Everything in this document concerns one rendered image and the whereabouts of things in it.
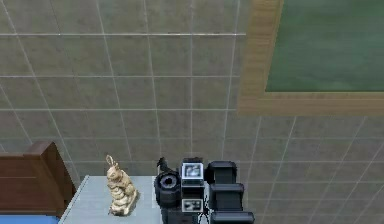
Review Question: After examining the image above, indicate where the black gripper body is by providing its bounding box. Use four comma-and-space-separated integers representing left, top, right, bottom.
153, 169, 183, 224

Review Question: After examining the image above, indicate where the beige rabbit statue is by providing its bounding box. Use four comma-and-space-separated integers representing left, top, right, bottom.
105, 154, 139, 217

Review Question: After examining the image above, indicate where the grey table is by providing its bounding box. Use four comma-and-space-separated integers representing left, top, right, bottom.
58, 174, 212, 224

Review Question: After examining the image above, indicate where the brown wooden bed headboard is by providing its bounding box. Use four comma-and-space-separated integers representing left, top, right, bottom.
0, 140, 78, 218

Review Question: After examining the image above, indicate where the blue bed mattress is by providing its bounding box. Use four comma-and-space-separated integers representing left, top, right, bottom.
0, 214, 62, 224

